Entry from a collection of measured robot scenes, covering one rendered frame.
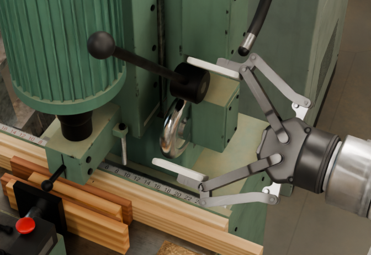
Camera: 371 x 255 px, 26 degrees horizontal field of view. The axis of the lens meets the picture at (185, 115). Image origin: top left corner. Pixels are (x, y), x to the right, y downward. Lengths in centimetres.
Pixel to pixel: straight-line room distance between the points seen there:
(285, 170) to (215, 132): 45
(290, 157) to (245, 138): 72
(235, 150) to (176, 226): 34
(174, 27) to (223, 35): 10
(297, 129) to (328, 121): 190
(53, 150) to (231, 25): 35
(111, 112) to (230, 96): 20
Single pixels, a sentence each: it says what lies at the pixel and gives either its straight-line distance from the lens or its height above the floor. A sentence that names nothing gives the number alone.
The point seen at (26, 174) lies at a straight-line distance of 148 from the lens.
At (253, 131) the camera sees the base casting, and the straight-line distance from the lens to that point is 171.
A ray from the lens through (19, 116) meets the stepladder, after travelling 253.
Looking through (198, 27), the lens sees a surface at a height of 122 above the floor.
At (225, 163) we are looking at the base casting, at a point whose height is 80.
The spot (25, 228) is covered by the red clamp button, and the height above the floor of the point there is 102.
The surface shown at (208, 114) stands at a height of 105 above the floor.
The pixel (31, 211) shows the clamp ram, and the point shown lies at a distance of 139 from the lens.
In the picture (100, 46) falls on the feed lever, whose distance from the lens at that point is 97.
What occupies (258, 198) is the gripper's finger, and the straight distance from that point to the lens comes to 99.
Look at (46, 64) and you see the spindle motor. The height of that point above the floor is 130.
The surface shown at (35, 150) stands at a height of 95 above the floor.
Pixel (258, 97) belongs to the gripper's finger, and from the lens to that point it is 99.
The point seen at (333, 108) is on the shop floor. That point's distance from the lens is 293.
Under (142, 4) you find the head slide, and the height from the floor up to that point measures 128.
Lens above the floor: 205
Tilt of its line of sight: 46 degrees down
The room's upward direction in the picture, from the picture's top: straight up
